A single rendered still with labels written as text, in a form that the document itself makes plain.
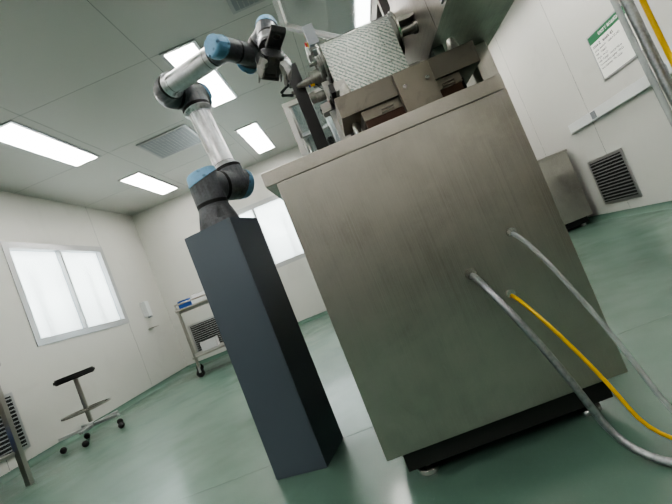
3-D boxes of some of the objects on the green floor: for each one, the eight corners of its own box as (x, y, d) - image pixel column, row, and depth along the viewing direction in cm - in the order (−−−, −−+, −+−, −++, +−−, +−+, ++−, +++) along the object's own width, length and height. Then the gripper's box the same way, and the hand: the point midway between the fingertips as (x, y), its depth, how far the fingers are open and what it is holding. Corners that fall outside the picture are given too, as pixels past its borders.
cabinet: (374, 331, 355) (336, 238, 359) (445, 303, 352) (406, 209, 356) (399, 501, 104) (273, 184, 108) (648, 409, 100) (509, 86, 104)
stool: (93, 434, 408) (71, 374, 411) (141, 415, 406) (118, 355, 408) (51, 461, 354) (26, 392, 357) (106, 439, 351) (81, 370, 354)
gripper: (287, 64, 141) (294, 101, 129) (247, 58, 137) (250, 96, 125) (291, 39, 134) (299, 76, 122) (249, 32, 130) (252, 70, 118)
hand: (275, 75), depth 122 cm, fingers open, 7 cm apart
